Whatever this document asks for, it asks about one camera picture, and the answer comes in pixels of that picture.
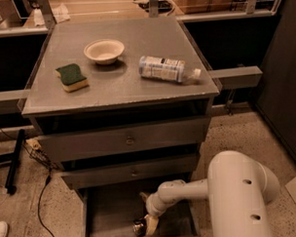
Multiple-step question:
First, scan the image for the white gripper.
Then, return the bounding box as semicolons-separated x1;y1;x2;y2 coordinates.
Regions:
139;192;169;236

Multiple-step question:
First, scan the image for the crushed orange soda can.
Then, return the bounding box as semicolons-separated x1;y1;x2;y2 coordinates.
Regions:
133;218;147;237

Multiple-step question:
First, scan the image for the grey horizontal rail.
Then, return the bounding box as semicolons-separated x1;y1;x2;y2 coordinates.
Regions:
208;66;263;90

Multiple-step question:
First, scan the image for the white crumpled cloth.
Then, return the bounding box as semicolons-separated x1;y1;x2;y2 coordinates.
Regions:
53;4;70;23

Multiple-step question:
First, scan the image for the middle grey drawer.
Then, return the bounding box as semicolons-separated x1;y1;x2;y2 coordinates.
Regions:
61;154;199;189

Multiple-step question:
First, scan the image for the grey drawer cabinet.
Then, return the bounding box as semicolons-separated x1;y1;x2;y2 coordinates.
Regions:
22;18;219;237

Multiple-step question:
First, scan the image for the black metal bar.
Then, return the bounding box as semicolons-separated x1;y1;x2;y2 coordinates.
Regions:
5;129;25;195

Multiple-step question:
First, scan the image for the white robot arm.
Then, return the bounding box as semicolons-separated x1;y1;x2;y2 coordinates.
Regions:
146;150;280;237

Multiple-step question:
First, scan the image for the black cable on floor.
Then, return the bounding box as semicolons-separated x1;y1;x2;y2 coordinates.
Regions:
36;174;58;237

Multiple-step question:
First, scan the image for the white paper bowl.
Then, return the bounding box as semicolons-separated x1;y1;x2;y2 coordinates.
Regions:
84;39;125;65

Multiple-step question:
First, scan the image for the green and yellow sponge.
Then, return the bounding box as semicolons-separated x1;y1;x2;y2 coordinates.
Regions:
55;63;89;92

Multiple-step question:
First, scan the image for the plastic bottle with label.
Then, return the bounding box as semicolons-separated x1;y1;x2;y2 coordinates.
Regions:
138;56;201;84

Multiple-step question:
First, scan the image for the top grey drawer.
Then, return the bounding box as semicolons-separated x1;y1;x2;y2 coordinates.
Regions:
38;116;210;163

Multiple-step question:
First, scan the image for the bottom grey open drawer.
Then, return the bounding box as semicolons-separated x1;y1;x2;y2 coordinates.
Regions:
83;175;199;237

